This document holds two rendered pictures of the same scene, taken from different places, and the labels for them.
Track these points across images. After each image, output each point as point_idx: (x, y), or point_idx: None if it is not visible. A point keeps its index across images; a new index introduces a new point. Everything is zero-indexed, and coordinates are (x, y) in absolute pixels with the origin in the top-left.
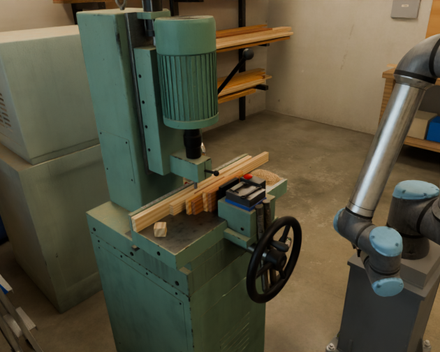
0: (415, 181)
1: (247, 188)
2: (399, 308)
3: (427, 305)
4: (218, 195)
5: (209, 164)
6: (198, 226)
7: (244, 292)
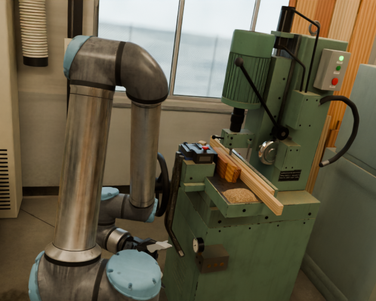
0: (143, 276)
1: (196, 149)
2: None
3: None
4: None
5: (226, 137)
6: None
7: (188, 241)
